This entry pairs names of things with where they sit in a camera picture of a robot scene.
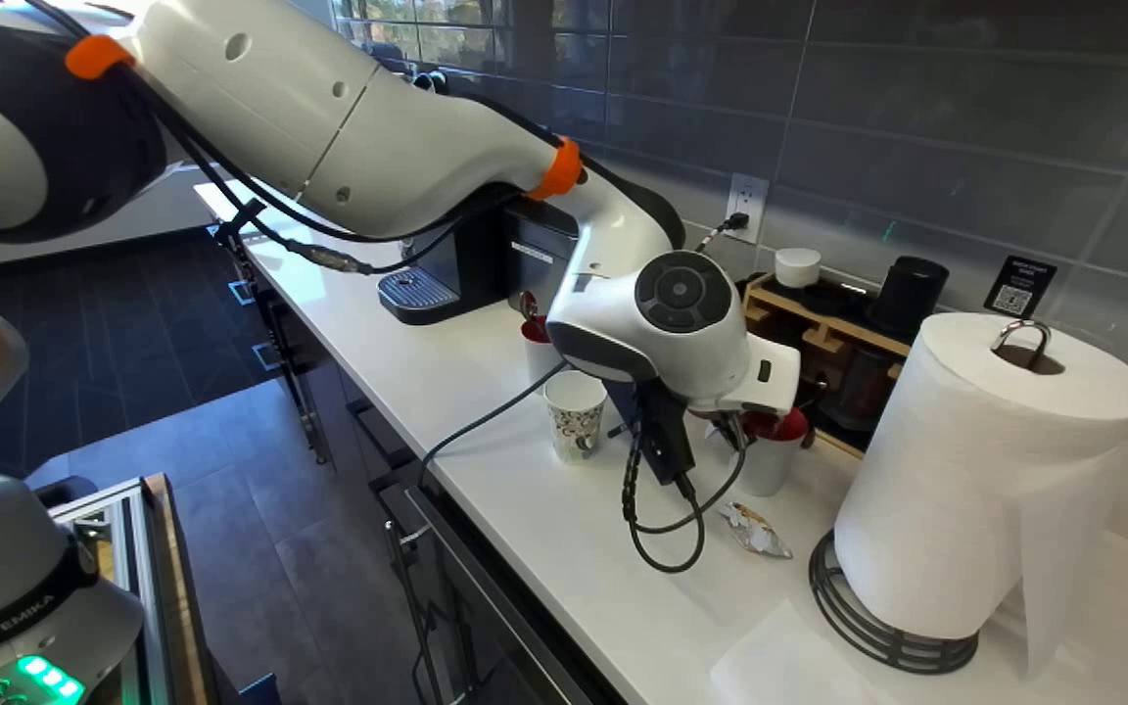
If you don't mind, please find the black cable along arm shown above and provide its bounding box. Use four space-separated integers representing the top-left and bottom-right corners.
28 0 517 281

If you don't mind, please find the black silver Keurig coffee machine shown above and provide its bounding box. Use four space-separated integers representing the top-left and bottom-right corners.
377 193 519 330

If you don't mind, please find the dark wood counter cabinet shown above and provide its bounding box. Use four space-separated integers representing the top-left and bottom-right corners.
215 228 634 705

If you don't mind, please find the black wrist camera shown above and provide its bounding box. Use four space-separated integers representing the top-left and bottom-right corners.
614 383 699 489

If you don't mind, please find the crumpled foil wrapper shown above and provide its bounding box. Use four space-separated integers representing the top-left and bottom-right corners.
718 502 795 566

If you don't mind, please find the patterned white paper cup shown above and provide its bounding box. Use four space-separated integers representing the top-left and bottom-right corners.
539 373 611 468

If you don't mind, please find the white wall outlet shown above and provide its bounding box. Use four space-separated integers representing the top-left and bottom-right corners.
720 169 770 249

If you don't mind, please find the red broken cup piece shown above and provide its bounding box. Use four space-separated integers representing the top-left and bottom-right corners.
742 407 810 443

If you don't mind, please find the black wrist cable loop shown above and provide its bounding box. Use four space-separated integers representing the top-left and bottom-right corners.
620 435 753 575

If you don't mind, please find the white paper towel roll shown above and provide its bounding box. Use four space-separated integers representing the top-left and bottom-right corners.
829 309 1128 680

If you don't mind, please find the black power cable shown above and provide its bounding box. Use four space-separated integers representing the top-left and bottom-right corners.
382 213 753 705

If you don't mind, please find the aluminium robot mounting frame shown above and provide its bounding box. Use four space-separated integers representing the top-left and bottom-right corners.
47 475 215 705

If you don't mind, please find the black cylindrical canister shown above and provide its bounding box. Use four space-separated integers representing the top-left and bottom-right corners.
878 257 953 345

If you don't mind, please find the wooden counter organizer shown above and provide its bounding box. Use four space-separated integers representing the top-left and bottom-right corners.
737 272 919 454

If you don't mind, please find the small black sign card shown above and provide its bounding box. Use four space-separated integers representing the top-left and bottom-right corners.
984 251 1062 327

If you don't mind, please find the silver metal box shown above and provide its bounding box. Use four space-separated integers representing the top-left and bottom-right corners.
506 199 586 320

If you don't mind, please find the broken white mug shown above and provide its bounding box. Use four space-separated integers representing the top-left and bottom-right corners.
733 424 814 502

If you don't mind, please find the black wire towel holder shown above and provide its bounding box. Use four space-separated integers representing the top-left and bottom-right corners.
806 317 1054 680

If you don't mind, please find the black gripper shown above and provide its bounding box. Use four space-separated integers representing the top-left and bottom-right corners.
688 390 782 454

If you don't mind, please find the small white round container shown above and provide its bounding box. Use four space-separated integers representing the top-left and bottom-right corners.
770 243 827 293

